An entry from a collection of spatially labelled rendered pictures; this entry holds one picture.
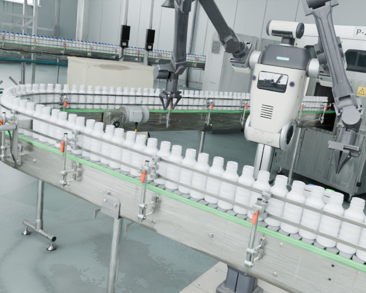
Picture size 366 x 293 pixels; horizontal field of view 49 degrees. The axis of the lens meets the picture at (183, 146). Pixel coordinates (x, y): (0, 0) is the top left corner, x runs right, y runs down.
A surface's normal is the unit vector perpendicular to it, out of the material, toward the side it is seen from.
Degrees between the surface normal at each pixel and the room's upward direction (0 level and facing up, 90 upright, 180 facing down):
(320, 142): 90
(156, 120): 90
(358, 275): 90
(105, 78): 90
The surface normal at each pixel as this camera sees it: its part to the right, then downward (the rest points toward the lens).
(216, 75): -0.79, 0.05
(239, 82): 0.61, 0.27
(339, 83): -0.26, 0.31
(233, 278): -0.56, 0.13
